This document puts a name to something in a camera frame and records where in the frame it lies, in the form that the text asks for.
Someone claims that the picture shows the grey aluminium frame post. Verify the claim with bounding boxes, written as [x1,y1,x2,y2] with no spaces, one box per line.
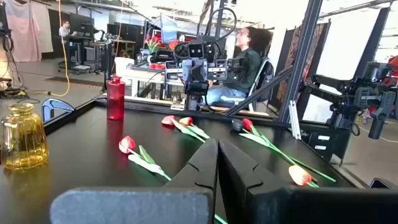
[278,0,326,124]

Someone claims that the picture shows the red artificial tulip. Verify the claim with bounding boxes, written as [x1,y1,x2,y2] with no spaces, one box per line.
[241,118,337,183]
[160,114,206,143]
[118,135,228,224]

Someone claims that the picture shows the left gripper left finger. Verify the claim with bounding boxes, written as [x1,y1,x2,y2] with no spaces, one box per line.
[49,138,219,224]

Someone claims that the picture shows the black diagonal frame strut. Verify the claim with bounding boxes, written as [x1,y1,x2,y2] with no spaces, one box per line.
[223,67,293,118]

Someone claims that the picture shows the black control box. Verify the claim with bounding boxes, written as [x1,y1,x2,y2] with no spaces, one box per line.
[306,124,354,162]

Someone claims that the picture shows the person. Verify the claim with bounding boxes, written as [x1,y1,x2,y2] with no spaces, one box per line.
[203,26,274,106]
[58,20,78,37]

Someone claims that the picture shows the pink hanging cloth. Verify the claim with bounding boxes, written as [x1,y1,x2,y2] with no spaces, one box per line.
[4,0,43,62]

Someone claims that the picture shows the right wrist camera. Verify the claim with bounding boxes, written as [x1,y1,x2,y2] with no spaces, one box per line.
[188,42,205,59]

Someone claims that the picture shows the brown patterned fabric panel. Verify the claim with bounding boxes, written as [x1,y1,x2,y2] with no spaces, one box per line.
[276,23,330,105]

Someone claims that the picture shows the beige hanging cloth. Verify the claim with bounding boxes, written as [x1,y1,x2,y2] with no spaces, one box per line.
[30,1,54,54]

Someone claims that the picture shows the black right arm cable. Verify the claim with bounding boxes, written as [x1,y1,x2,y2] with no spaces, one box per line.
[203,6,238,47]

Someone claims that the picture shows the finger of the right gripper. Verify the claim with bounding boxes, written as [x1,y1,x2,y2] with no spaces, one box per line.
[182,60,197,96]
[196,60,210,96]

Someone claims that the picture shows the black workstation desk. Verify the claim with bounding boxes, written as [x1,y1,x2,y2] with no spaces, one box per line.
[57,12,94,74]

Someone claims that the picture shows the background tulip bunch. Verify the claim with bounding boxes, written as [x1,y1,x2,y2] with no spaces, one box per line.
[145,35,163,55]

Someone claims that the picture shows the white metal bracket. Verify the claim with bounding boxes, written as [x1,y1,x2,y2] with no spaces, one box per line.
[289,100,302,140]

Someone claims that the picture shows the black panel frame post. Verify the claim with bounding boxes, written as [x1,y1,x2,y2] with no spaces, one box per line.
[354,6,391,78]

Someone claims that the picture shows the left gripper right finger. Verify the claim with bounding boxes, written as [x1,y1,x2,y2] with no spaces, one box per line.
[219,139,398,224]

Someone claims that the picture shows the white work table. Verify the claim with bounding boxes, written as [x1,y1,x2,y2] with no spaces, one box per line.
[114,57,187,98]

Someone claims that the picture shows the yellow glass vase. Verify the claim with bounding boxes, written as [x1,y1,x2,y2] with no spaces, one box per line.
[0,102,50,171]

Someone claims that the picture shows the red ribbed glass vase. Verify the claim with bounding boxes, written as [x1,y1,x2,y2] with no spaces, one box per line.
[106,74,126,121]

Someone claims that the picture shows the yellow hanging cable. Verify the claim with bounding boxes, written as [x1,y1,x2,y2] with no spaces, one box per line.
[46,0,71,97]

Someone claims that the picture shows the orange artificial tulip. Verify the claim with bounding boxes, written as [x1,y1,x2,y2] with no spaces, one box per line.
[178,116,211,140]
[288,164,320,189]

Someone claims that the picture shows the office chair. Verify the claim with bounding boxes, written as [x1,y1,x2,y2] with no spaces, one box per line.
[217,57,275,112]

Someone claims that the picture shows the computer monitor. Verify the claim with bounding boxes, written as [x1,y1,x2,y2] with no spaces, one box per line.
[160,12,178,44]

